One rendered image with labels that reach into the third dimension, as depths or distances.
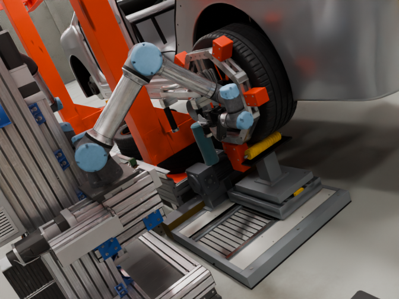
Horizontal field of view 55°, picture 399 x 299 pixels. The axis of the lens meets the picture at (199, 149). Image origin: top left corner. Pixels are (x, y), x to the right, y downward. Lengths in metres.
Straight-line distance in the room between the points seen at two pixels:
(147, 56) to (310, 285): 1.28
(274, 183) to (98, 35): 1.34
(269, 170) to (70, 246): 1.29
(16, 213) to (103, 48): 1.07
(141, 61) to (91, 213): 0.66
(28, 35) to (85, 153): 2.87
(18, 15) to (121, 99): 2.89
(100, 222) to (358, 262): 1.21
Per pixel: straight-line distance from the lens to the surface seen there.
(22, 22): 4.27
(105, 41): 2.38
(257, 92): 1.86
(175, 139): 2.56
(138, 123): 2.44
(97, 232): 1.58
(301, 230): 2.20
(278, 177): 2.43
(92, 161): 1.50
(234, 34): 2.06
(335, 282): 1.99
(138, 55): 1.45
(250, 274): 2.03
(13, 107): 1.75
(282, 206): 2.27
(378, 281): 1.96
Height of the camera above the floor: 1.36
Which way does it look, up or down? 20 degrees down
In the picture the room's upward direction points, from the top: 22 degrees counter-clockwise
